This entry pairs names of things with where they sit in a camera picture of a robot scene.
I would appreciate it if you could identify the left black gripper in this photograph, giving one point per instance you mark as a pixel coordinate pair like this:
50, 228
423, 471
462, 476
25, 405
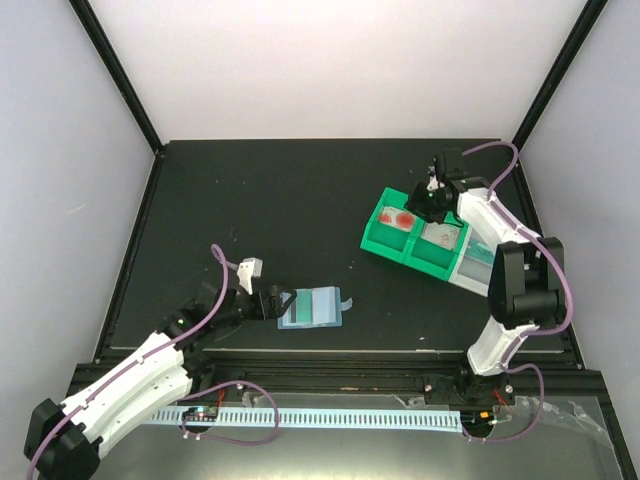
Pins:
276, 309

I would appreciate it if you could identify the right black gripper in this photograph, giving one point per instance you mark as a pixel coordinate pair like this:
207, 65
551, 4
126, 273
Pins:
414, 202

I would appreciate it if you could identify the teal striped credit card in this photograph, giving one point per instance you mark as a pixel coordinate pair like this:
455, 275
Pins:
300, 312

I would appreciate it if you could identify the white floral credit card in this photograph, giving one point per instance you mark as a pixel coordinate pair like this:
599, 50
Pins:
443, 235

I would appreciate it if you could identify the blue card holder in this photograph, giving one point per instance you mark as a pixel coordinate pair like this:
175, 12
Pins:
328, 308

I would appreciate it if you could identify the green bin compartment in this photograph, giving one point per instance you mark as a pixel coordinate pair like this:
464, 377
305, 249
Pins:
433, 260
385, 241

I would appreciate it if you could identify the clear white bin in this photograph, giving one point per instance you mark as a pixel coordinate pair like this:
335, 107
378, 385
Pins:
470, 274

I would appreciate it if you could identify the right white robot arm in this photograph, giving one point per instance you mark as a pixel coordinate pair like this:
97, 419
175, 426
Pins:
528, 291

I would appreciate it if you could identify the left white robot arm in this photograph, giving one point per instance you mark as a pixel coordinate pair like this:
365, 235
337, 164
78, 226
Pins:
68, 440

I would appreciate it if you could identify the teal card in bin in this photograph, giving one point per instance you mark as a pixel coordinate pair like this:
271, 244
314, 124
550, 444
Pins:
480, 252

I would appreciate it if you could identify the left small circuit board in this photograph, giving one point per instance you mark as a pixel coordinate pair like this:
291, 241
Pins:
200, 414

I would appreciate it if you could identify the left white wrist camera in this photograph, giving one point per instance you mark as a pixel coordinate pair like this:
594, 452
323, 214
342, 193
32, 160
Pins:
248, 270

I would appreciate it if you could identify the black front rail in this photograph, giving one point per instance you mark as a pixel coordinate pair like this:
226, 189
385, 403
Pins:
335, 371

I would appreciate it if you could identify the white slotted cable duct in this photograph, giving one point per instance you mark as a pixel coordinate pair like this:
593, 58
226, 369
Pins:
313, 418

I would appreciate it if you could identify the right black frame post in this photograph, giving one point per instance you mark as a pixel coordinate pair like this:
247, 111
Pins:
572, 45

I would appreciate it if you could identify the black frame post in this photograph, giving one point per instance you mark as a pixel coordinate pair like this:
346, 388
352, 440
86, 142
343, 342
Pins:
103, 46
572, 45

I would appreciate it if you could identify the left black frame post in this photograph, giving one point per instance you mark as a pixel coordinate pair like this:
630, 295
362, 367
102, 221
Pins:
103, 46

